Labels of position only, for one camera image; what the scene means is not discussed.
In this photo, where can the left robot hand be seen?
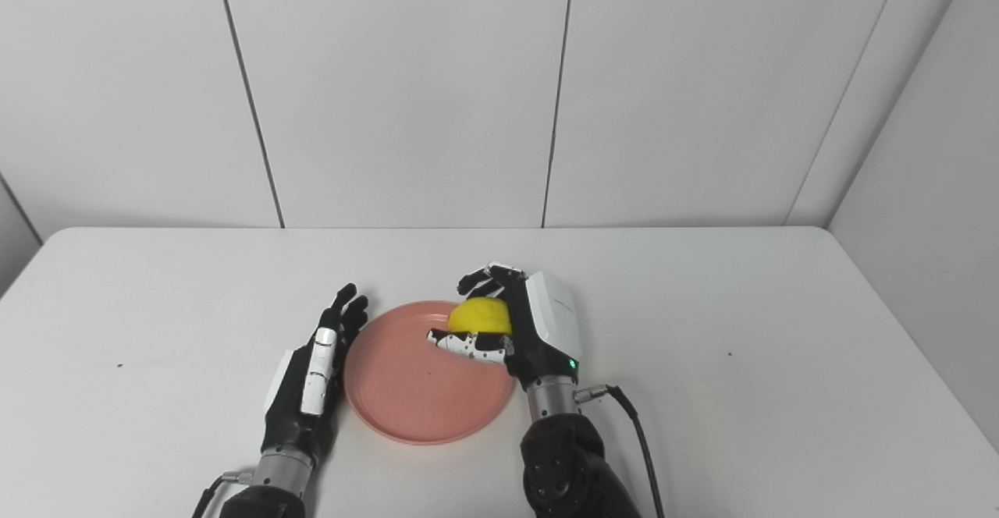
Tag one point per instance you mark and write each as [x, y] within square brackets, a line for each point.
[308, 377]

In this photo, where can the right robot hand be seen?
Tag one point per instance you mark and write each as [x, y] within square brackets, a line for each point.
[538, 323]

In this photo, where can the yellow lemon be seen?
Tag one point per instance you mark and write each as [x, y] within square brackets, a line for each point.
[479, 315]

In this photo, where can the pink plate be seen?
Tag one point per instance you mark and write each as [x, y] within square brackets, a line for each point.
[414, 381]

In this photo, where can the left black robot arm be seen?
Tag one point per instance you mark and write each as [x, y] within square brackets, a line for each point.
[269, 483]

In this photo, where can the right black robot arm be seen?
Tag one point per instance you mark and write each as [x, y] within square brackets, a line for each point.
[562, 459]

